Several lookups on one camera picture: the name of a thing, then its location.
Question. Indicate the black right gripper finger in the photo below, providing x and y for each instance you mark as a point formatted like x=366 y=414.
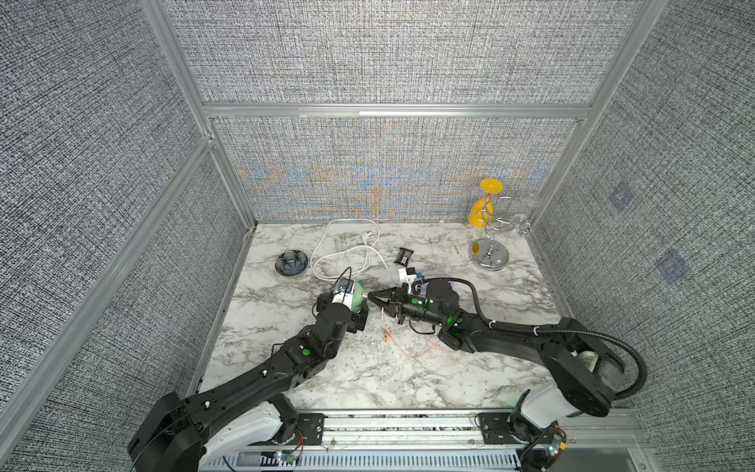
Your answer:
x=385 y=294
x=388 y=306

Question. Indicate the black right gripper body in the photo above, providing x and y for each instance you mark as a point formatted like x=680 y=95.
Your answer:
x=414 y=309

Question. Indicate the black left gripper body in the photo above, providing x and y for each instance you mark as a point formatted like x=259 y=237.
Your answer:
x=357 y=323

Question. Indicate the purple power strip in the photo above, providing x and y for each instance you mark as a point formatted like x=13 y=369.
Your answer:
x=428 y=278

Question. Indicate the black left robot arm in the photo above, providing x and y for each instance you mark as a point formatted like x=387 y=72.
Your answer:
x=186 y=434

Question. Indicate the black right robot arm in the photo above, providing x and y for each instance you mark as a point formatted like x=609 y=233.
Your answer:
x=591 y=370

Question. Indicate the small black packet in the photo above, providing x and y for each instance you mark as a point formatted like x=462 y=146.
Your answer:
x=403 y=257

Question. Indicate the black patterned ceramic bowl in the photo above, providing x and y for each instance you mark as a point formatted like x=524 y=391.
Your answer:
x=291 y=263

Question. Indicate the chrome glass holder stand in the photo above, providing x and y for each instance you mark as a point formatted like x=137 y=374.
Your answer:
x=487 y=252

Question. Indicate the yellow plastic wine glass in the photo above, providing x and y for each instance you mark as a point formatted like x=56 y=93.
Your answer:
x=484 y=209

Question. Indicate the clear wine glass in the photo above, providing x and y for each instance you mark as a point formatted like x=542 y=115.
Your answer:
x=520 y=216

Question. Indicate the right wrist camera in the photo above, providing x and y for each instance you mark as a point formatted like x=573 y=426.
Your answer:
x=413 y=279

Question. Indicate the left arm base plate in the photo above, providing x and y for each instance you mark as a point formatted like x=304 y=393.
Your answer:
x=308 y=430

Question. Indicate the aluminium front rail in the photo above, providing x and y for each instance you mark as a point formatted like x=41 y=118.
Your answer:
x=449 y=440

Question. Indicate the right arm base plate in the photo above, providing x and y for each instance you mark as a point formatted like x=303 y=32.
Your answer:
x=497 y=431

